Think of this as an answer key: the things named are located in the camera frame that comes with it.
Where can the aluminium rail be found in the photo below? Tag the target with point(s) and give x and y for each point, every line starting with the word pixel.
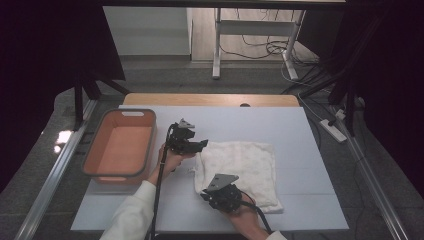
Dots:
pixel 376 190
pixel 50 186

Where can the wooden table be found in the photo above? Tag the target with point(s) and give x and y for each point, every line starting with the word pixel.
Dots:
pixel 200 100

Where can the person's right hand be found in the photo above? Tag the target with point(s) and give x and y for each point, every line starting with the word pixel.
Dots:
pixel 246 216

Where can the person's left hand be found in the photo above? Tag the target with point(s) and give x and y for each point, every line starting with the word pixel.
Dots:
pixel 170 163

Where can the white table cover board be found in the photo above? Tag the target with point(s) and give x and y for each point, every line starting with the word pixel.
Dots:
pixel 266 123

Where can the white cabinet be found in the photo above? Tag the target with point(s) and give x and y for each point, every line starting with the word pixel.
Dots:
pixel 146 30

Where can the white power strip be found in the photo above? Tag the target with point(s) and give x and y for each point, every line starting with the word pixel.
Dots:
pixel 333 130

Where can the white desk frame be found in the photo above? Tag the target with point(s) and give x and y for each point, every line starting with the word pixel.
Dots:
pixel 253 27

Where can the dark curtain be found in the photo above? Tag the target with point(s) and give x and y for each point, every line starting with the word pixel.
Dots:
pixel 393 66
pixel 40 50

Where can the white baby garment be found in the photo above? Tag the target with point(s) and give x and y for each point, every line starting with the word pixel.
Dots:
pixel 246 166

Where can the orange basket with grey rim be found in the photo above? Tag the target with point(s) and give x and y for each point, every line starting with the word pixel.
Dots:
pixel 123 146

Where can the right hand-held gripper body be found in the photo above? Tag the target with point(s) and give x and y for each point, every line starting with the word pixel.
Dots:
pixel 225 195

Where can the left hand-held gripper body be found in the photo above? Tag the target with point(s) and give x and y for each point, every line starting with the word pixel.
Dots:
pixel 180 140

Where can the black stand legs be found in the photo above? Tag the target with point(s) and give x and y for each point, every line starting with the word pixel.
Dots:
pixel 350 113
pixel 78 106

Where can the small white plug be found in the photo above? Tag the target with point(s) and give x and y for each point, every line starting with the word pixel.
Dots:
pixel 340 114

